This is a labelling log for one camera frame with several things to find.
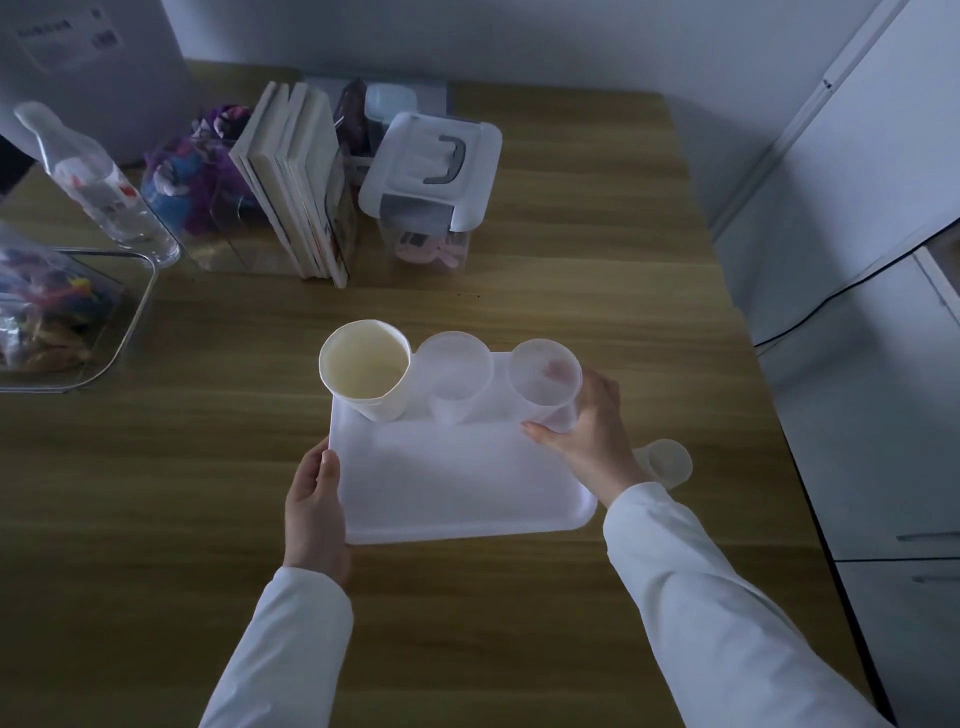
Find clear plastic bottle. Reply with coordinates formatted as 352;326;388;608
13;101;183;269

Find white paper label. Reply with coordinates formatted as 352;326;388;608
15;3;126;73

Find purple blue fabric bundle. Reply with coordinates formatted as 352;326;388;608
141;105;260;240

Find dark snack packet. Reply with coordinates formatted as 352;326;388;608
333;78;373;160

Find pale blue lidded container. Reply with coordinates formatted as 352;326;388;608
363;82;418;145

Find white paper cup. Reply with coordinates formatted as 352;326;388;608
318;319;414;423

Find white-cover book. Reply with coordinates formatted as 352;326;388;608
228;81;303;279

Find person's left hand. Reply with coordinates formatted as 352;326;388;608
283;437;354;591

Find person's left forearm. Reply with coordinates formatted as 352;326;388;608
198;566;355;728

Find translucent plastic cup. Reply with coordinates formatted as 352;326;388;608
632;438;694;492
414;331;493;427
507;339;585;436

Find clear storage box white lid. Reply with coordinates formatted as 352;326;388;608
357;111;504;270

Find black cable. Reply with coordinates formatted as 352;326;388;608
752;217;960;351

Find person's right hand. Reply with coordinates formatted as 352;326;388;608
521;367;654;511

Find white appliance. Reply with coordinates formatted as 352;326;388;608
0;0;201;171

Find grey-cover book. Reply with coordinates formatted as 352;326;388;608
273;82;328;280

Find person's right forearm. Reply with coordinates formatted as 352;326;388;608
603;482;895;728

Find white cabinet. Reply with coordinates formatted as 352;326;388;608
708;0;960;728

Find colourful wrapped items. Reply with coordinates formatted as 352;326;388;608
0;247;123;373

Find clear acrylic holder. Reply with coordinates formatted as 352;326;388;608
176;187;307;277

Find clear plastic bin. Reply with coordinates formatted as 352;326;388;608
0;225;159;396

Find white plastic tray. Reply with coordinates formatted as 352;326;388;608
328;348;600;546

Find pink item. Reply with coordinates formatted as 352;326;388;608
396;231;463;268

